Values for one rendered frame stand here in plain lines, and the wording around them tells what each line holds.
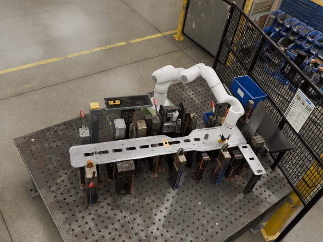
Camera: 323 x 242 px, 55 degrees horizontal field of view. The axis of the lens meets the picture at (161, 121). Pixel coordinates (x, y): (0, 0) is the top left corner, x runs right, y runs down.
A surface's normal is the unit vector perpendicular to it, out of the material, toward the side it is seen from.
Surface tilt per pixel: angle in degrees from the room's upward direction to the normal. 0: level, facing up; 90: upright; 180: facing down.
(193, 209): 0
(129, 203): 0
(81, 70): 0
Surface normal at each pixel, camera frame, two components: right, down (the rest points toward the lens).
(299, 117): -0.95, 0.11
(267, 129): 0.14, -0.70
